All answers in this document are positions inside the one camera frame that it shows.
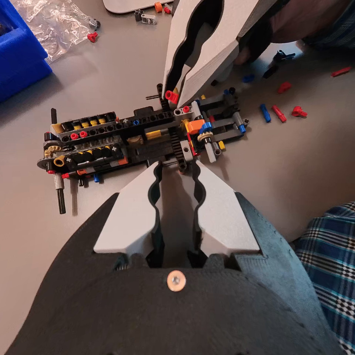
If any blue plastic bin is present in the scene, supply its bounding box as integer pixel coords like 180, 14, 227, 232
0, 0, 53, 103

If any clear plastic bag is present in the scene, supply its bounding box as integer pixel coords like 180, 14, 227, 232
10, 0, 100, 63

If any white board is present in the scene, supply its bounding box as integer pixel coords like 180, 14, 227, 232
103, 0, 174, 14

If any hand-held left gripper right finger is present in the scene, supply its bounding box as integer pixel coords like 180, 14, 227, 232
188, 161, 263, 268

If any long red lego pin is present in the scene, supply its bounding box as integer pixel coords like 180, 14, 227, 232
271, 105, 287, 122

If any person's right forearm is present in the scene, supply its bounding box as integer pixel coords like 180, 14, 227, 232
270, 0, 355, 52

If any person's right hand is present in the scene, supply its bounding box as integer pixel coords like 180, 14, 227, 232
234, 15, 275, 65

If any plaid clothing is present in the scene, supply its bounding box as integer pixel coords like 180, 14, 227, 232
290, 201, 355, 355

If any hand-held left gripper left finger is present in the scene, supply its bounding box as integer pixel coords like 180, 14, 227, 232
93, 161, 165, 268

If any lego car chassis assembly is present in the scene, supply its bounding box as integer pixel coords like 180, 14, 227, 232
37, 83, 249, 215

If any black and blue lego piece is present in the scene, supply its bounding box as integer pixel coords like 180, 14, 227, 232
273, 50, 296, 63

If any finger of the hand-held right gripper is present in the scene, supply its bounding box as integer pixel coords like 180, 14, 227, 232
162, 0, 211, 100
177, 0, 278, 109

